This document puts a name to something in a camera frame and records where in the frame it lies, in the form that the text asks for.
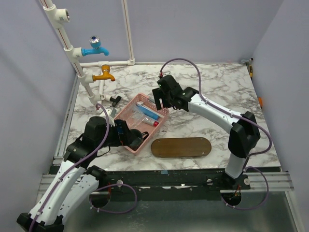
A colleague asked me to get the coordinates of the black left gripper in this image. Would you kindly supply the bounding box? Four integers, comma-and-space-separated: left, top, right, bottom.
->
97, 120, 137, 149

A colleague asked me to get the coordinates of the dark green ceramic mug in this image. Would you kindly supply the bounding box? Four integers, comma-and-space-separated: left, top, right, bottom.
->
127, 129, 149, 150

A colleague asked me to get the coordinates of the pink perforated plastic basket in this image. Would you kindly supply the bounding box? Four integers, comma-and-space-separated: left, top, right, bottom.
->
115, 93, 169, 154

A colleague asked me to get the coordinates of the brown oval wooden tray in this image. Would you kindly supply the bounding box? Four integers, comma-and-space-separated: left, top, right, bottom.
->
151, 137, 212, 158

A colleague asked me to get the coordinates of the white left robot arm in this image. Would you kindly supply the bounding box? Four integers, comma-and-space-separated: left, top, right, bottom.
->
17, 116, 140, 232

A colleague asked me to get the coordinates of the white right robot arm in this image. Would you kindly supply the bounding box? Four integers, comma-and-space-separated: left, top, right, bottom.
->
152, 75, 261, 189

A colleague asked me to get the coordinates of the orange plastic faucet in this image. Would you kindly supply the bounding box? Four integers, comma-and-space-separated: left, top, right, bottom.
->
92, 64, 115, 82

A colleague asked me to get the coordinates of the yellow black tool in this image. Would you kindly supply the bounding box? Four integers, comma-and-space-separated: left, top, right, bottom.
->
249, 58, 253, 79

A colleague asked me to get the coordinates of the blue plastic faucet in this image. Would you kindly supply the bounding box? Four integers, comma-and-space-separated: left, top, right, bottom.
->
82, 36, 110, 57

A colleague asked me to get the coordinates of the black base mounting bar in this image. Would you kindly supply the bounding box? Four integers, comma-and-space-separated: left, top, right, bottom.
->
88, 167, 250, 206

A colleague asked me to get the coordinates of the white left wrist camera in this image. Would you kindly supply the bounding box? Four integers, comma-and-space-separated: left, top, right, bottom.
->
99, 107, 117, 127

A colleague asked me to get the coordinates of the black t-handle valve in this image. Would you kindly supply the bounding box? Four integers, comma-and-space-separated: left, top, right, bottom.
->
110, 96, 122, 107

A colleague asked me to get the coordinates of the orange clip on wall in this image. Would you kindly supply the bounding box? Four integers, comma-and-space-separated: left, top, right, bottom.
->
258, 97, 263, 107

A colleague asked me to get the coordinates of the white pvc pipe frame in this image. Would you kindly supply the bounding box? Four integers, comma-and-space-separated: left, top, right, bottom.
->
40, 0, 135, 105

